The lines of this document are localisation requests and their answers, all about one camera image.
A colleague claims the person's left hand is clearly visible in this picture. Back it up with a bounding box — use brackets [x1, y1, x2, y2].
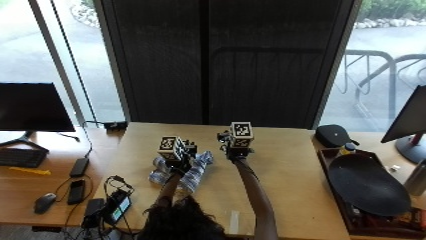
[170, 140, 199, 174]

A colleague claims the person's right hand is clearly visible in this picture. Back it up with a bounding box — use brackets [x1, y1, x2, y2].
[216, 130, 256, 161]

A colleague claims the white marker cube, right glove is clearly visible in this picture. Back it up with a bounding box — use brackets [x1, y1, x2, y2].
[230, 121, 256, 149]

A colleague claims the white marker cube, glove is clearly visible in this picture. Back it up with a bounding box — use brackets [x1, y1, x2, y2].
[230, 121, 256, 149]
[158, 135, 190, 162]

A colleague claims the white marker cube, left glove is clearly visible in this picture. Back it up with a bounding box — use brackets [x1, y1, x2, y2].
[158, 135, 190, 162]

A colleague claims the smartphone with lit screen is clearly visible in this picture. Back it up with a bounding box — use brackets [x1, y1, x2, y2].
[103, 189, 134, 226]

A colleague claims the white tape strip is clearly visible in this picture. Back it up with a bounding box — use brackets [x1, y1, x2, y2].
[228, 210, 242, 235]

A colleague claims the black pouch case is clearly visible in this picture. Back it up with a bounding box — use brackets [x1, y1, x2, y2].
[315, 124, 361, 149]

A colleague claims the black power adapter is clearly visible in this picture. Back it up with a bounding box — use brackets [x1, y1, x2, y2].
[68, 157, 91, 178]

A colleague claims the black power brick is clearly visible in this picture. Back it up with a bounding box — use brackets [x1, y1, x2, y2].
[83, 198, 107, 219]

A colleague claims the dark window blind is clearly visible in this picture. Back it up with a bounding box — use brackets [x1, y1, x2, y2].
[94, 0, 363, 130]

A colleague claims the black smartphone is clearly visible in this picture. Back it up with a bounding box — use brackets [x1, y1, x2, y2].
[67, 179, 87, 206]

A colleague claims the black oval plate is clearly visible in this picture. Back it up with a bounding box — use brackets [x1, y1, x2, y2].
[328, 153, 413, 217]

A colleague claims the dark wooden tray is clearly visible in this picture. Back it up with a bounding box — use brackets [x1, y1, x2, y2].
[317, 147, 426, 239]

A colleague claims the black computer mouse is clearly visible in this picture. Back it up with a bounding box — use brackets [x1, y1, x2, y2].
[34, 192, 59, 215]

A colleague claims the yellow ruler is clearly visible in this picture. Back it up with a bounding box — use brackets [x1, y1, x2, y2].
[9, 166, 53, 176]

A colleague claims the black keyboard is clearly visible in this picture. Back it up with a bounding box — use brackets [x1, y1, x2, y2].
[0, 147, 50, 169]

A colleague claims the metal bike rack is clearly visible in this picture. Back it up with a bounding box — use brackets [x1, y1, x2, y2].
[333, 49, 426, 124]

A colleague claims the black computer monitor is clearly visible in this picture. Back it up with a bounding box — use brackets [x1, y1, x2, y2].
[0, 82, 78, 153]

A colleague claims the monitor with red stand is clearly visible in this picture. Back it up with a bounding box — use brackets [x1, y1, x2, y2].
[380, 84, 426, 165]

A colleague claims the silver metal bottle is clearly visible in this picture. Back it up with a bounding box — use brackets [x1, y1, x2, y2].
[403, 159, 426, 197]

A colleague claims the black cable box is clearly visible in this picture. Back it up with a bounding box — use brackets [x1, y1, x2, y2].
[103, 121, 130, 132]

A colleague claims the black cable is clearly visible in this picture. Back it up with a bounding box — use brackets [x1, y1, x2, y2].
[53, 120, 108, 201]

